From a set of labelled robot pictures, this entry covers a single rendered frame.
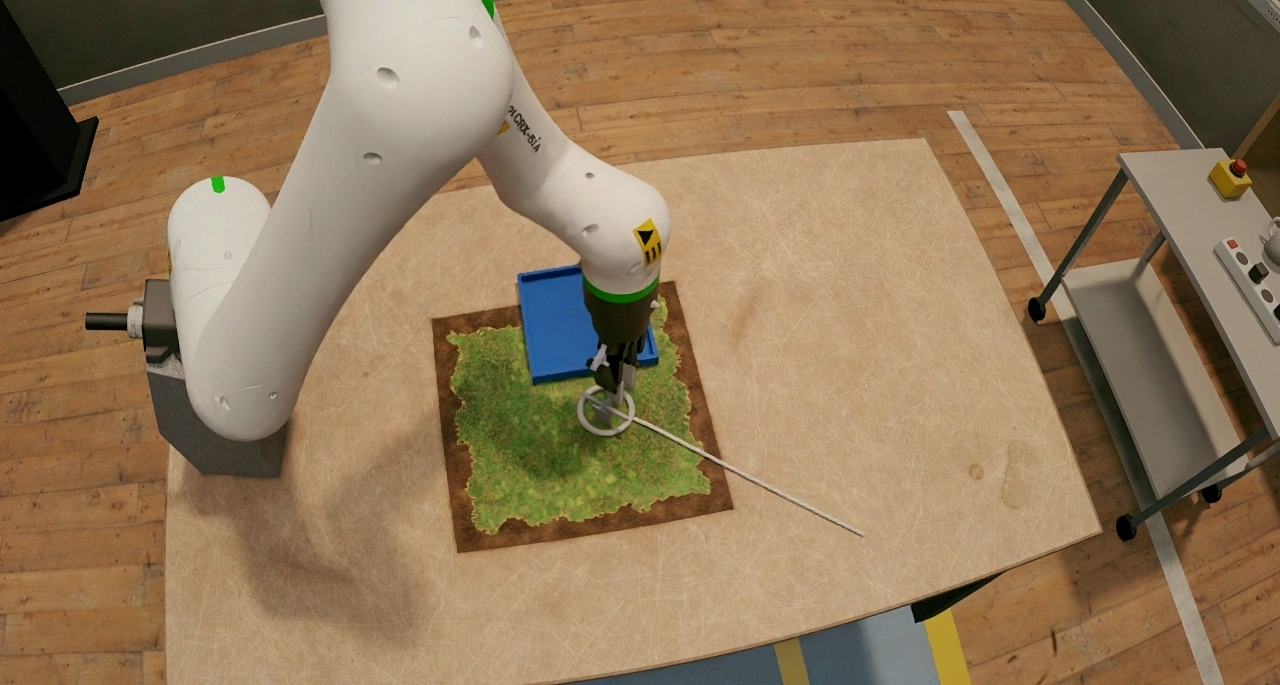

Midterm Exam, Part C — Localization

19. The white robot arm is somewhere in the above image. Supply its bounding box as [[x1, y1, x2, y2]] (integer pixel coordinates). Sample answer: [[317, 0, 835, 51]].
[[84, 0, 672, 442]]

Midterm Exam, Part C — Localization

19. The white ring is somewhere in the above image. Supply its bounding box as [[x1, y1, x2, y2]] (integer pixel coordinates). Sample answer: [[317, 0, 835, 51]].
[[577, 385, 635, 437]]

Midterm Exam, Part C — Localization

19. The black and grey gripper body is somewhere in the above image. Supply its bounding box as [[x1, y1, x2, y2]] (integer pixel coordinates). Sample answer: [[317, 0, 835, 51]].
[[591, 316, 650, 355]]

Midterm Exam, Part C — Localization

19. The blue tray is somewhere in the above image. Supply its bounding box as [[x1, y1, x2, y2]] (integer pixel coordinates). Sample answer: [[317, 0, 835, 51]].
[[517, 264, 659, 384]]

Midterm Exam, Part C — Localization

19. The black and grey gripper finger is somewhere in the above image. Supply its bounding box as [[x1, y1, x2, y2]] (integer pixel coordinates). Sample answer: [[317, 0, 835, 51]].
[[585, 342, 630, 406], [622, 332, 646, 391]]

